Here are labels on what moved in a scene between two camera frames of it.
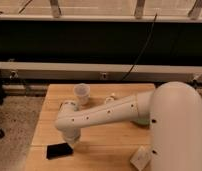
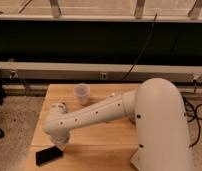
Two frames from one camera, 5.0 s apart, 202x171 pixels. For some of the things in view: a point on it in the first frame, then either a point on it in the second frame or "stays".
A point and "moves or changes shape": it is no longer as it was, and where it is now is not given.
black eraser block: (58, 150) moves or changes shape
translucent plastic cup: (81, 93) stays
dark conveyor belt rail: (100, 48) stays
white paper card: (141, 158) stays
